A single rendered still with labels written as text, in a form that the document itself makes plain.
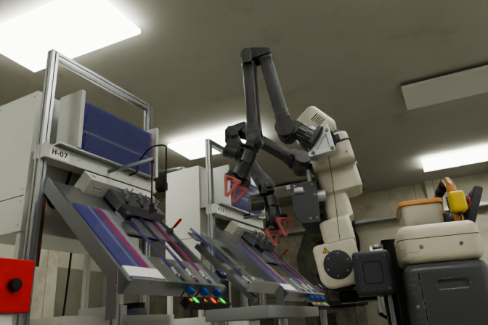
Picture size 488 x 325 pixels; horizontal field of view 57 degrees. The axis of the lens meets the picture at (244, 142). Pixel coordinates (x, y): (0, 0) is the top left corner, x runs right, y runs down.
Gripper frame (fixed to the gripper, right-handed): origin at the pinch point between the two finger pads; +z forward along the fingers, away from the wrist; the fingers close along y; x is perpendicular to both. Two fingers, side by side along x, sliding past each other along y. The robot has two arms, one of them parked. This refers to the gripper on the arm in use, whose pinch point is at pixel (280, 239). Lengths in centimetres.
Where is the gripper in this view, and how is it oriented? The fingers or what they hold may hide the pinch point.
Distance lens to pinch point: 191.9
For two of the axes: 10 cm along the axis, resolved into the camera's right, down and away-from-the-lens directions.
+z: 1.8, 8.2, -5.4
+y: 3.5, -5.7, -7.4
